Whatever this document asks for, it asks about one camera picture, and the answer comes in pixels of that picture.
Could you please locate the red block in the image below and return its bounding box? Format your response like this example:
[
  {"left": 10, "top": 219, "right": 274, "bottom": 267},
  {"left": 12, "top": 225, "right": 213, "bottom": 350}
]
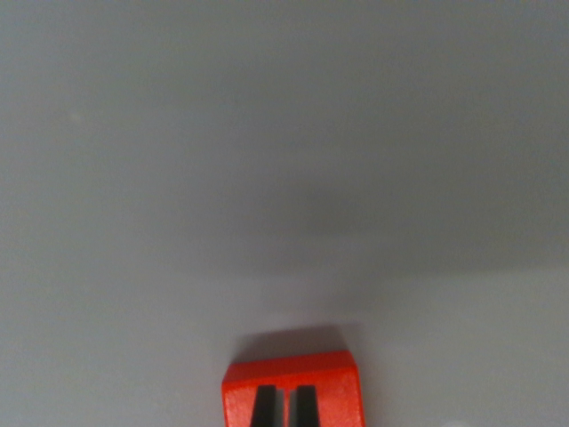
[{"left": 221, "top": 350, "right": 366, "bottom": 427}]

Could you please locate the white plastic bin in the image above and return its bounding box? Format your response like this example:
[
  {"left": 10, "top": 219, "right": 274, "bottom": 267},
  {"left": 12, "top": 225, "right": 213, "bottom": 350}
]
[{"left": 0, "top": 0, "right": 569, "bottom": 427}]

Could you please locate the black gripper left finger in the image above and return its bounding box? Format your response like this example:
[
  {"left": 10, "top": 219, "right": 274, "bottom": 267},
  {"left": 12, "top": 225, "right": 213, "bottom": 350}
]
[{"left": 249, "top": 384, "right": 285, "bottom": 427}]

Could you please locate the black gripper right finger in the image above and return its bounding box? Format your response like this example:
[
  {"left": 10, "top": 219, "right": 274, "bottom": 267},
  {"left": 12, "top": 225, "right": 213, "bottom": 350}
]
[{"left": 287, "top": 384, "right": 322, "bottom": 427}]

